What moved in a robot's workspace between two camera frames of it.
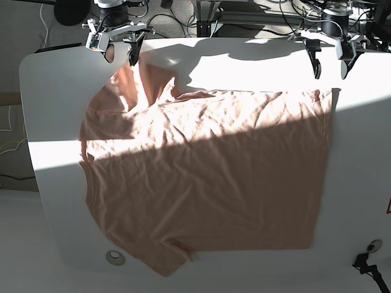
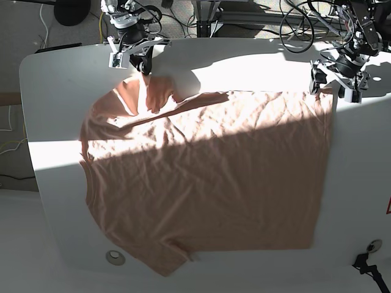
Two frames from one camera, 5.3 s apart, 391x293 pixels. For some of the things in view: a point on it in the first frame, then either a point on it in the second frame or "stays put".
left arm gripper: x=98 y=40 -> x=120 y=59
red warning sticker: x=388 y=209 stays put
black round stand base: x=71 y=12 stays put
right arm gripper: x=346 y=47 -> x=358 y=83
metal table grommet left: x=115 y=257 stays put
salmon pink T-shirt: x=170 y=176 stays put
